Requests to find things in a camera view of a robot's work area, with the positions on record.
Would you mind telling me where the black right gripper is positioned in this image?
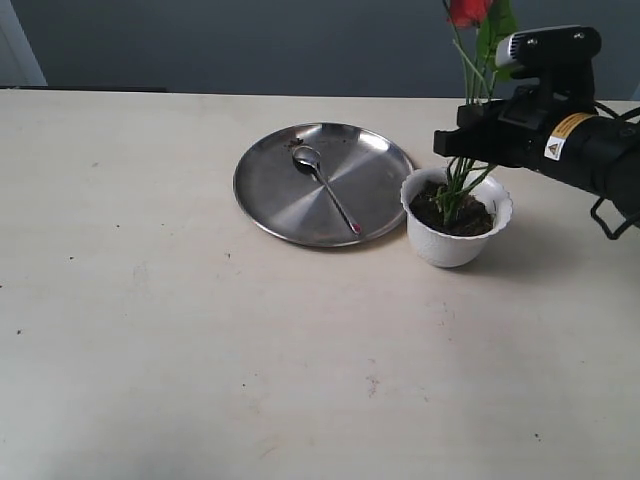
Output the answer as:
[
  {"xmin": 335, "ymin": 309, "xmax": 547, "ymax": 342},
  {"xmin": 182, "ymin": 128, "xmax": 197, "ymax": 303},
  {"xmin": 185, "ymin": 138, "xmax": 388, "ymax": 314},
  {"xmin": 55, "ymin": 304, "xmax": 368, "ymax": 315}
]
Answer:
[{"xmin": 433, "ymin": 87, "xmax": 598, "ymax": 173}]

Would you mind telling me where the artificial red anthurium flower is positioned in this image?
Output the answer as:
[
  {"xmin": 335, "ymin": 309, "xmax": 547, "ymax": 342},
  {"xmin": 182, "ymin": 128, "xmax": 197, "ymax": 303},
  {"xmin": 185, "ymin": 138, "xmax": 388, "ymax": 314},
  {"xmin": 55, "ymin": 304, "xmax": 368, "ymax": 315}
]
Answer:
[{"xmin": 441, "ymin": 0, "xmax": 517, "ymax": 201}]

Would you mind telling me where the small steel spoon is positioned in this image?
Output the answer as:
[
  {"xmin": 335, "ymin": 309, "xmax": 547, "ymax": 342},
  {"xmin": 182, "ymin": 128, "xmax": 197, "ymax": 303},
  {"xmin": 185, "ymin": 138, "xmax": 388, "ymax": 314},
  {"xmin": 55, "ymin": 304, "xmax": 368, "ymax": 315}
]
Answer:
[{"xmin": 292, "ymin": 145, "xmax": 362, "ymax": 236}]

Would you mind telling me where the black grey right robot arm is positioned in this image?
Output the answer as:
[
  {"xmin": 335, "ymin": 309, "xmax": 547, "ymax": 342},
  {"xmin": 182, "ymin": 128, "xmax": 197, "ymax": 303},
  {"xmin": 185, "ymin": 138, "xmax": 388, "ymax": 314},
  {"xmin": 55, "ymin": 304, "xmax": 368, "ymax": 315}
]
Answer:
[{"xmin": 433, "ymin": 86, "xmax": 639, "ymax": 217}]

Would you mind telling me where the white ceramic flower pot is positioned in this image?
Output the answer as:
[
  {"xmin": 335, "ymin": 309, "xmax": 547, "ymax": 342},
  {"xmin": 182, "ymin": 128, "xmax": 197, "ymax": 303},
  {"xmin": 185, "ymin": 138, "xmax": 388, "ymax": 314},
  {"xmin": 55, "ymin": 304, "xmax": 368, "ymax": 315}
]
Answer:
[{"xmin": 400, "ymin": 167, "xmax": 513, "ymax": 268}]

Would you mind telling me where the round steel plate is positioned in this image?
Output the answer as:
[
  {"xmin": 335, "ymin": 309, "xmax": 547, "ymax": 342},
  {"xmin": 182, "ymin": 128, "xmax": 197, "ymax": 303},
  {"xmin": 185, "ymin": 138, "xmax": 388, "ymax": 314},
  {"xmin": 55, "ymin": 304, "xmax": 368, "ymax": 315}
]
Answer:
[{"xmin": 233, "ymin": 122, "xmax": 414, "ymax": 248}]

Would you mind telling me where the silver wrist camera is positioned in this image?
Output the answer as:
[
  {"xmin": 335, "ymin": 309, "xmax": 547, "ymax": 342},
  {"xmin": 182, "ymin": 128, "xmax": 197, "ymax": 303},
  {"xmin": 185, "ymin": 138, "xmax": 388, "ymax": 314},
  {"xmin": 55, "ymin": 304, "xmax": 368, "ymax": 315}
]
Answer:
[{"xmin": 495, "ymin": 25, "xmax": 602, "ymax": 71}]

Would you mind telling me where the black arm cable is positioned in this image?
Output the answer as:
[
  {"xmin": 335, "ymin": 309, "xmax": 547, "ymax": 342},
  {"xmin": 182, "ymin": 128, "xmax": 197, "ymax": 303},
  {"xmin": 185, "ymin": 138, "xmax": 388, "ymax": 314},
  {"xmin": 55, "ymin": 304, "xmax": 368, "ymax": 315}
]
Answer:
[{"xmin": 588, "ymin": 102, "xmax": 640, "ymax": 241}]

